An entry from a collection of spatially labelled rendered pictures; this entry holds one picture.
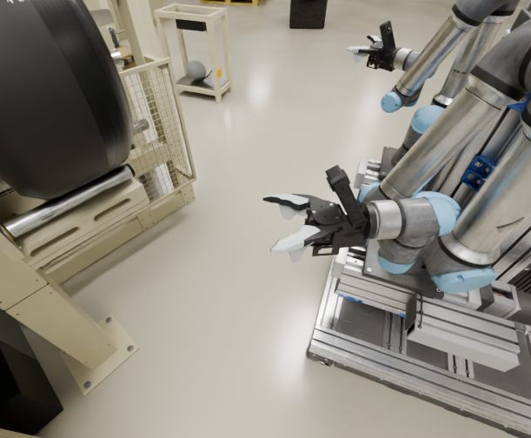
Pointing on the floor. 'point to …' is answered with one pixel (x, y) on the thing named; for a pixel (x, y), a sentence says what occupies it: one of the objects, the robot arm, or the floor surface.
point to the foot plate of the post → (83, 376)
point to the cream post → (37, 303)
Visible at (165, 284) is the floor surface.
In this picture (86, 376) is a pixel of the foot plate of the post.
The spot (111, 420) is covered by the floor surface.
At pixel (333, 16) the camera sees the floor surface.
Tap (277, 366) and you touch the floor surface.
